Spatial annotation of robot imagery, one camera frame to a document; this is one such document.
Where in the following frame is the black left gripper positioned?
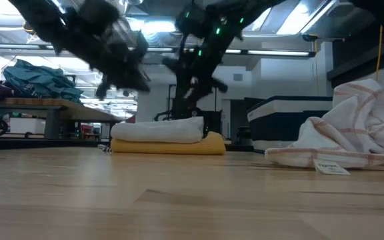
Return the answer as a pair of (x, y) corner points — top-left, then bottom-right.
(78, 31), (151, 101)

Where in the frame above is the orange towel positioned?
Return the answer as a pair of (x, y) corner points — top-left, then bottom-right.
(110, 131), (227, 156)

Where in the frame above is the white towel with red checks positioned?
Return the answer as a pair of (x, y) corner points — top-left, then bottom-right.
(264, 78), (384, 177)

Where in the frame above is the plain white towel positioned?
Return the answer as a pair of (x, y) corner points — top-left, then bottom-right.
(110, 116), (205, 145)

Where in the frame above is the black side table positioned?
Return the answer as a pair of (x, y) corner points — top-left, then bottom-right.
(327, 33), (384, 89)

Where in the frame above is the navy blue fabric bin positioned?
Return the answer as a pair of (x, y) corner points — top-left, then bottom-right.
(247, 95), (334, 153)

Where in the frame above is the teal cloth heap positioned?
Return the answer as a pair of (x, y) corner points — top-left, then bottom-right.
(2, 59), (85, 104)

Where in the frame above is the wooden workbench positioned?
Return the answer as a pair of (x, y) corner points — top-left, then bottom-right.
(0, 96), (123, 141)

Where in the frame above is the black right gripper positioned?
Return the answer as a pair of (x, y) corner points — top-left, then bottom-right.
(163, 49), (228, 120)

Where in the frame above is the yellow cable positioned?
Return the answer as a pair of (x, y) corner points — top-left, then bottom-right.
(374, 25), (384, 81)

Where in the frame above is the long ceiling light bar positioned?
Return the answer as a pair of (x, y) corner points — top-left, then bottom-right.
(0, 42), (316, 58)

